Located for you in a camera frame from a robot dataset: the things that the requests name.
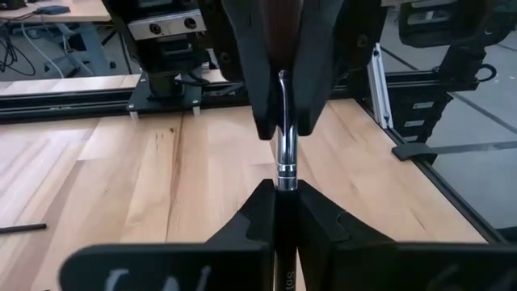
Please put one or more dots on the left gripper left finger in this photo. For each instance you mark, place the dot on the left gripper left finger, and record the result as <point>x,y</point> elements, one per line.
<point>254,226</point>

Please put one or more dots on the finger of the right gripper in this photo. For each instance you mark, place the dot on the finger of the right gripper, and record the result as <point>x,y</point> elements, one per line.
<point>254,60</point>
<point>317,60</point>

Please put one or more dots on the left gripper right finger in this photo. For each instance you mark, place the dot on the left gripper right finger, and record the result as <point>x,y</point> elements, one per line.
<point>323,234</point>

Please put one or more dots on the black fan makeup brush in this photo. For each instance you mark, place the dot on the black fan makeup brush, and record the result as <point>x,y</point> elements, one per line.
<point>287,141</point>

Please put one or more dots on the thin black makeup brush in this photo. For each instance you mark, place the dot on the thin black makeup brush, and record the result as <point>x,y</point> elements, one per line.
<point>24,229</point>

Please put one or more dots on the grey desk foot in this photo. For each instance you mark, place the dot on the grey desk foot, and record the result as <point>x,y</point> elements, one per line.
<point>91,44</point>

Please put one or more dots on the silver aluminium bracket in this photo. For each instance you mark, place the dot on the silver aluminium bracket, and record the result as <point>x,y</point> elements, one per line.
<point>379,89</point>

